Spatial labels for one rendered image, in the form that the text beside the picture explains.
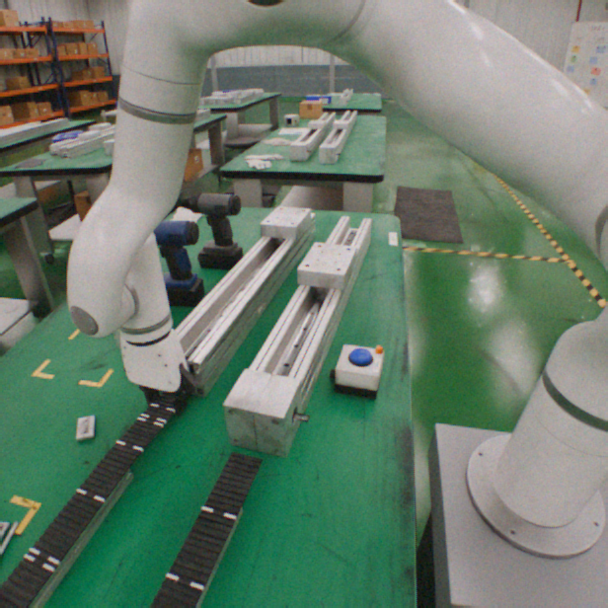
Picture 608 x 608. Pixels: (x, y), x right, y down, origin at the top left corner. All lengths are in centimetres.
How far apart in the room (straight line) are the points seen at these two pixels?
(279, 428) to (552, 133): 52
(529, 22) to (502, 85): 1584
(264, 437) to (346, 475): 14
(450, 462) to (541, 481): 14
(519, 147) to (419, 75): 10
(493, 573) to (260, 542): 30
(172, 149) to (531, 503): 59
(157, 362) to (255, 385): 16
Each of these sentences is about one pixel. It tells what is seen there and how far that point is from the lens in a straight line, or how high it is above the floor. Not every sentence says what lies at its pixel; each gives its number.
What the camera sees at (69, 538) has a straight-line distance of 67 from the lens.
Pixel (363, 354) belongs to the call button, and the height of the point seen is 85.
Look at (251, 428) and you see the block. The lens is 68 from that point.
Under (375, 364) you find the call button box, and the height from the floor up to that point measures 84.
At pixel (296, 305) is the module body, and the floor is 86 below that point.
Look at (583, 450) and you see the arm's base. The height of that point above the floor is 100.
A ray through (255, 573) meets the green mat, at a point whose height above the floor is 78.
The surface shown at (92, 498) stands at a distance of 70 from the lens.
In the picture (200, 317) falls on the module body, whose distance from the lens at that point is 90.
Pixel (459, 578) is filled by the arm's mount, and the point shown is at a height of 86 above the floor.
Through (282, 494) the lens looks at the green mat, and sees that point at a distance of 67.
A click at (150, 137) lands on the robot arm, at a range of 50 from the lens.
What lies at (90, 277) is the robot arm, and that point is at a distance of 54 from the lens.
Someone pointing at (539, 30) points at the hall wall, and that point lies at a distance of 1629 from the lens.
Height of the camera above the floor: 134
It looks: 32 degrees down
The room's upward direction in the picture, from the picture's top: 1 degrees counter-clockwise
